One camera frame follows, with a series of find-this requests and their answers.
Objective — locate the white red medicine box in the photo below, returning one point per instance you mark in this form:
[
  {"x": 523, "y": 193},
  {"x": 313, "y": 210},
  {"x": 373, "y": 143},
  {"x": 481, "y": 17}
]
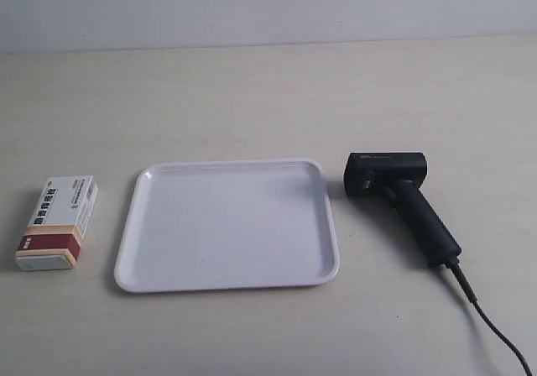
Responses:
[{"x": 56, "y": 230}]

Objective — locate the white plastic tray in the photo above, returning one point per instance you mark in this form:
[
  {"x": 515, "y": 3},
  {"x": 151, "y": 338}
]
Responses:
[{"x": 230, "y": 225}]

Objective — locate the black handheld barcode scanner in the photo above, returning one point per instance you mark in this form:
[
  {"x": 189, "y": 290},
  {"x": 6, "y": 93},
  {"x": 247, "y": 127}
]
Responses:
[{"x": 398, "y": 176}]

